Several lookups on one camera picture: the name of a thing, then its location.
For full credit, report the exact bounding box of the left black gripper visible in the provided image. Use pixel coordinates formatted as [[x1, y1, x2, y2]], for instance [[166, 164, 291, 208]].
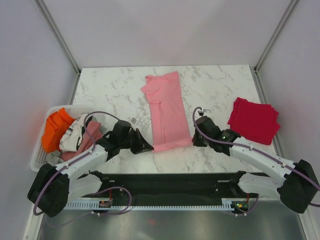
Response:
[[119, 128, 154, 155]]

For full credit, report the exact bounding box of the light pink t-shirt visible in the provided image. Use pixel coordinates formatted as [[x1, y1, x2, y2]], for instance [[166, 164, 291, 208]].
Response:
[[141, 71, 192, 152]]

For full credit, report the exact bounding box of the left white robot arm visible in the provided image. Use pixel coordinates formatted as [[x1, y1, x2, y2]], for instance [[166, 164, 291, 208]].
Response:
[[27, 120, 154, 218]]

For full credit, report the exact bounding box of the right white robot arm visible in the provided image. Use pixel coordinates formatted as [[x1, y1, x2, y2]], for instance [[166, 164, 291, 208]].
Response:
[[192, 115, 320, 214]]

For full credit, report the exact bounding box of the dusty rose t-shirt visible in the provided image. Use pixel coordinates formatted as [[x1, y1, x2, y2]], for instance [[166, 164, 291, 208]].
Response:
[[59, 120, 103, 161]]

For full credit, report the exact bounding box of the folded red t-shirt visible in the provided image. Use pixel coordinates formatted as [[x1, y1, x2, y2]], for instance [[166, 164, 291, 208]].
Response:
[[227, 97, 281, 146]]

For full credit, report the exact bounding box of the white printed t-shirt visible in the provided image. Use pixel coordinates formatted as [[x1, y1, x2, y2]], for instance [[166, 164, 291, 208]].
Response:
[[59, 112, 88, 152]]

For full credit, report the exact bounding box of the orange t-shirt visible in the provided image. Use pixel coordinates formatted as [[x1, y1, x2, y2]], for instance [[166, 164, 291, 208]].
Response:
[[41, 107, 75, 154]]

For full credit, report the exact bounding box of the white plastic laundry basket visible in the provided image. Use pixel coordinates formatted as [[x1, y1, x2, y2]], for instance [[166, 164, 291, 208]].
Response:
[[30, 104, 96, 172]]

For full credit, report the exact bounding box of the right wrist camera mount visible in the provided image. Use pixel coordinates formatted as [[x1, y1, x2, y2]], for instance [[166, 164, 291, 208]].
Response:
[[198, 108, 211, 117]]

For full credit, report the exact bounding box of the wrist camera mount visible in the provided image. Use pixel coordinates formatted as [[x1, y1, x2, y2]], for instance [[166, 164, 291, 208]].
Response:
[[198, 108, 211, 117], [130, 117, 137, 125]]

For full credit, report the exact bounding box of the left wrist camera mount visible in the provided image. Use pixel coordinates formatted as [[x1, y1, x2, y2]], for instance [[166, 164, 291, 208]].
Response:
[[130, 117, 137, 125]]

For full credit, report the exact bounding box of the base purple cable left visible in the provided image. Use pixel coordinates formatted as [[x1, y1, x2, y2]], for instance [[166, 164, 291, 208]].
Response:
[[91, 186, 135, 216]]

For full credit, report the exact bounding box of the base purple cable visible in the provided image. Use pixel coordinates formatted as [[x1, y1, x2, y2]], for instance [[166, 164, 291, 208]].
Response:
[[229, 193, 261, 218], [91, 186, 135, 216]]

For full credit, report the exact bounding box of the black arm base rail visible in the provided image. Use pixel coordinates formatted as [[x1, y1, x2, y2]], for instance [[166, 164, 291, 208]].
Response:
[[96, 173, 257, 206]]

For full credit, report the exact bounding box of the white slotted cable duct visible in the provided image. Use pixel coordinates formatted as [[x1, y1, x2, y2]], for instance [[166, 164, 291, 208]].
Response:
[[64, 198, 249, 211]]

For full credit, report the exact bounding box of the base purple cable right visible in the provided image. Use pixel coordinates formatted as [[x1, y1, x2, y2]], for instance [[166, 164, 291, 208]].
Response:
[[229, 193, 261, 218]]

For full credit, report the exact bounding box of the right aluminium frame post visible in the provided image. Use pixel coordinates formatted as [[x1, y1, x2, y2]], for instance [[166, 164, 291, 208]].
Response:
[[253, 0, 300, 73]]

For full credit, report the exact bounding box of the aluminium frame post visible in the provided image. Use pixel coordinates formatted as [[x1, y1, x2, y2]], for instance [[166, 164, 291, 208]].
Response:
[[253, 0, 300, 73], [34, 0, 81, 76]]

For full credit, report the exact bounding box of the left aluminium frame post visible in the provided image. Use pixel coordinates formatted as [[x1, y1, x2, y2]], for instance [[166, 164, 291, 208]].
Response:
[[34, 0, 81, 76]]

